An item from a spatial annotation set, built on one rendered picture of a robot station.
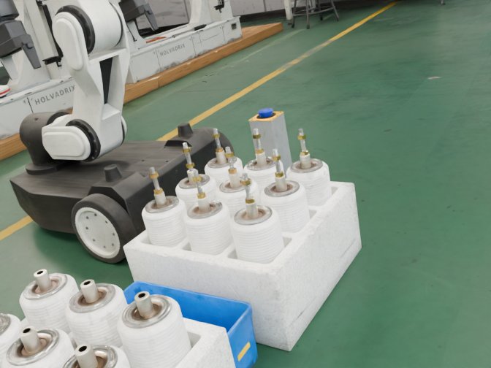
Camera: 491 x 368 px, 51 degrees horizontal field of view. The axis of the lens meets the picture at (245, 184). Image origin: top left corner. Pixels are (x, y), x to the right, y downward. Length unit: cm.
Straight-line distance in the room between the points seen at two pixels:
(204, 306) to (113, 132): 82
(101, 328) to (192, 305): 27
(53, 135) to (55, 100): 153
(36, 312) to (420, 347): 68
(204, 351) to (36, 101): 253
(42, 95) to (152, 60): 98
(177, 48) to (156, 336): 346
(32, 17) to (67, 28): 189
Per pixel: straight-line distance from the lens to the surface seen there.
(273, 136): 136
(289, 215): 106
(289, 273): 99
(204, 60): 424
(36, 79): 342
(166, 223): 111
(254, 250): 98
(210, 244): 105
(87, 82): 159
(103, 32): 157
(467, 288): 118
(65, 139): 172
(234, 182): 114
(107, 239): 149
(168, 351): 80
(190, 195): 119
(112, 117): 169
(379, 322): 110
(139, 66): 378
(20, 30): 146
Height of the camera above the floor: 70
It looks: 23 degrees down
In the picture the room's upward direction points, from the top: 12 degrees counter-clockwise
